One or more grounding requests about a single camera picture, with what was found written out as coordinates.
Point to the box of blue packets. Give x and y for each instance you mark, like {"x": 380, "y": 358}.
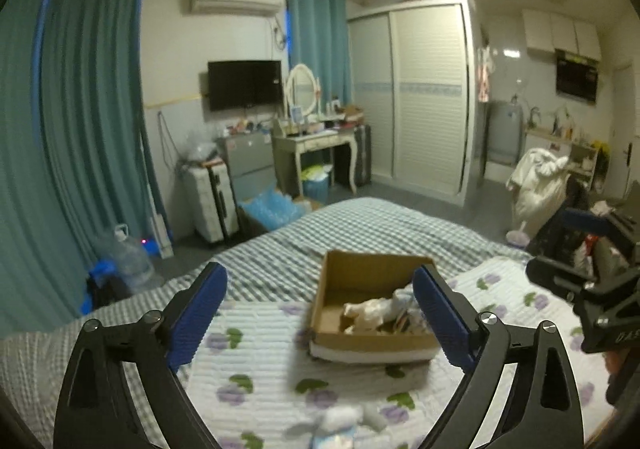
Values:
{"x": 272, "y": 209}

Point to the white wall cabinets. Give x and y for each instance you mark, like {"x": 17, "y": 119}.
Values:
{"x": 560, "y": 31}

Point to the white sliding wardrobe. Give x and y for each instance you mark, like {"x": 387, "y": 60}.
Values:
{"x": 425, "y": 99}

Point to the blue floor bag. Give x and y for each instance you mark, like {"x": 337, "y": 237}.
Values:
{"x": 100, "y": 279}

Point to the dark suitcase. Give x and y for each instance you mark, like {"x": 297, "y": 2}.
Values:
{"x": 362, "y": 154}

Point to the clear water jug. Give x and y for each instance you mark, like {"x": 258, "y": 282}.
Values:
{"x": 131, "y": 259}

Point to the black range hood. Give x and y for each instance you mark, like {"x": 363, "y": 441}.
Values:
{"x": 577, "y": 76}

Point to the blue narrow curtain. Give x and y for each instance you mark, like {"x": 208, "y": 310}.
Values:
{"x": 317, "y": 39}

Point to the white sock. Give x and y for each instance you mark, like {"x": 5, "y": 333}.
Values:
{"x": 345, "y": 416}

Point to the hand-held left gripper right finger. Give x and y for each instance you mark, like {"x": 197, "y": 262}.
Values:
{"x": 442, "y": 321}

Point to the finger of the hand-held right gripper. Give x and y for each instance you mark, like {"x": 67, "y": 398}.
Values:
{"x": 582, "y": 220}
{"x": 552, "y": 274}

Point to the white suitcase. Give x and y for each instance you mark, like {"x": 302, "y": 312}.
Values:
{"x": 212, "y": 201}

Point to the teal window curtain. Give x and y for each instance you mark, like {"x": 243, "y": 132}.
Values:
{"x": 80, "y": 129}

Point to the pink hanging cloth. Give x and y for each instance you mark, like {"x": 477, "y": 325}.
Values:
{"x": 484, "y": 74}

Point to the brown cardboard box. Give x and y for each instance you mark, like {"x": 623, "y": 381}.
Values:
{"x": 350, "y": 279}

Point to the black wall television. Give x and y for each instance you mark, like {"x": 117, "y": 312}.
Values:
{"x": 244, "y": 84}

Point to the white standing appliance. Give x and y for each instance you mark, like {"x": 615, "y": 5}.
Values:
{"x": 160, "y": 229}

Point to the white door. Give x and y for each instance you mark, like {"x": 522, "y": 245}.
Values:
{"x": 627, "y": 129}

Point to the white socks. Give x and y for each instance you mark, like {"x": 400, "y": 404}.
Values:
{"x": 370, "y": 311}

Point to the floral quilted mat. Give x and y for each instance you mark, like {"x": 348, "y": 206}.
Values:
{"x": 260, "y": 369}

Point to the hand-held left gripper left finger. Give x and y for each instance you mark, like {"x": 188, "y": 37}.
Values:
{"x": 196, "y": 311}

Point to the blue bin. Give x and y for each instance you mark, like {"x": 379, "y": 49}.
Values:
{"x": 316, "y": 186}

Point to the white dressing table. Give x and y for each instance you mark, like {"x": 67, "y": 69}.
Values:
{"x": 312, "y": 141}

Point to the black chair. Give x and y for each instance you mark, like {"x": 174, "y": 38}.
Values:
{"x": 560, "y": 224}

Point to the white oval mirror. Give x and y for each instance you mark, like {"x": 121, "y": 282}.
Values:
{"x": 302, "y": 86}

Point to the white clothing pile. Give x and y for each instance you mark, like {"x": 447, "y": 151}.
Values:
{"x": 535, "y": 184}

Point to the grey mini fridge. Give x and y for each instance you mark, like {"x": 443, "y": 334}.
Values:
{"x": 249, "y": 164}

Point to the clear plastic bag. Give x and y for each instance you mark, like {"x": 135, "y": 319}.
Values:
{"x": 202, "y": 146}

